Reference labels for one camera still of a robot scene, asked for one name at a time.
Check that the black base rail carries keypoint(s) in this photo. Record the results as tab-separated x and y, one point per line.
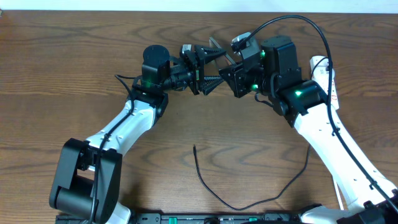
156	218

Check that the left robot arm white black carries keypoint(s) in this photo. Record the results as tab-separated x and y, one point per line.
88	175

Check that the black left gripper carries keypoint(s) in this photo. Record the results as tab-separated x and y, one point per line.
201	80

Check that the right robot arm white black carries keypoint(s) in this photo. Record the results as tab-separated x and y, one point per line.
271	69

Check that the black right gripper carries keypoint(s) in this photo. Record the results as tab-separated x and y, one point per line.
237	74

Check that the white power strip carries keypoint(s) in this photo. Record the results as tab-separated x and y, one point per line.
325	81

